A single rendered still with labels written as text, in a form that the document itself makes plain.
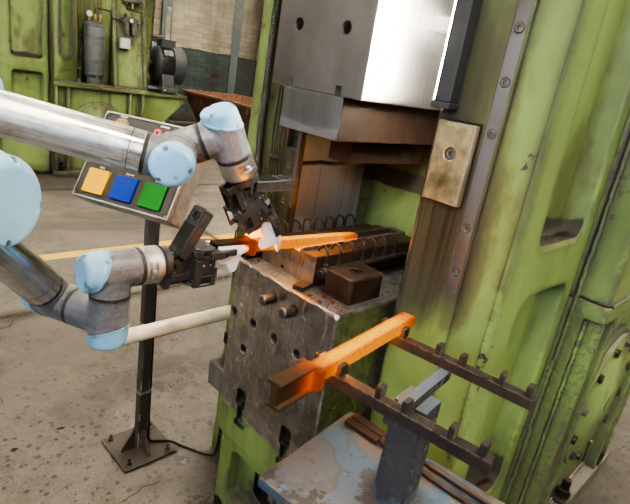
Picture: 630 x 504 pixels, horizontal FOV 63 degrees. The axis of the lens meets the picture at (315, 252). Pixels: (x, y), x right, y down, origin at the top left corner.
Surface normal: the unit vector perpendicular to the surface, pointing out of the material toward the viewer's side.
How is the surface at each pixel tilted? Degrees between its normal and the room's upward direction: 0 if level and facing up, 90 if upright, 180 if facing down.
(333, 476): 0
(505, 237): 90
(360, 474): 0
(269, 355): 90
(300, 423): 90
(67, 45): 90
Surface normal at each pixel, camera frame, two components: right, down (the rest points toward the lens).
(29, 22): 0.59, 0.33
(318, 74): -0.72, 0.12
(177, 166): 0.18, 0.35
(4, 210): 0.97, 0.16
